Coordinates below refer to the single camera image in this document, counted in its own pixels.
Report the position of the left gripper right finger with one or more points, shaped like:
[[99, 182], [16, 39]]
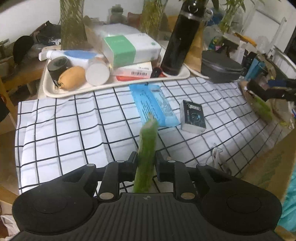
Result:
[[176, 173]]

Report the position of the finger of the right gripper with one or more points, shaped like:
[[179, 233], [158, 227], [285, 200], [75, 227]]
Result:
[[288, 83], [281, 93]]

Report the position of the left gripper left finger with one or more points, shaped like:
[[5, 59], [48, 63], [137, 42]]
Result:
[[115, 173]]

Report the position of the black tissue pack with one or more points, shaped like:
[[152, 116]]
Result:
[[192, 117]]

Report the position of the blue wipes packet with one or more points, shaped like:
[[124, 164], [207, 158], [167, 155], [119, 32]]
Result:
[[150, 100]]

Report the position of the brown cardboard box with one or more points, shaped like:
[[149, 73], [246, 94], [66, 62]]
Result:
[[273, 170]]

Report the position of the black sponge block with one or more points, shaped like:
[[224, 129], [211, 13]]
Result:
[[254, 87]]

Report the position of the grey zip case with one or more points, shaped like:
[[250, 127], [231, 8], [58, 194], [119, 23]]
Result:
[[220, 68]]

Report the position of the black white checkered cloth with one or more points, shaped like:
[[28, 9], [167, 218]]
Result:
[[56, 136]]

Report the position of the black thermos bottle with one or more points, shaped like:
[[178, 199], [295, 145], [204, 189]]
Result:
[[188, 22]]

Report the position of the white cylinder container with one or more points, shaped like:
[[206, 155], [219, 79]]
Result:
[[97, 72]]

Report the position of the beige egg shaped sponge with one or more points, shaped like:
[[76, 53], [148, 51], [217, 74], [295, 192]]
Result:
[[72, 78]]

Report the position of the white red flat box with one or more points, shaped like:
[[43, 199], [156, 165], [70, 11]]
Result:
[[142, 70]]

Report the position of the white serving tray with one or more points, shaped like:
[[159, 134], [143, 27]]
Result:
[[50, 90]]

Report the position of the white blue spray bottle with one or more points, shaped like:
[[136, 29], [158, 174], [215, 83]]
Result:
[[75, 57]]

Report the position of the green white tissue box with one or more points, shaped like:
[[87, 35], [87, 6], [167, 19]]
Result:
[[126, 50]]

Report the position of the glass vase with bamboo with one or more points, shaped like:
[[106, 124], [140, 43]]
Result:
[[73, 36]]

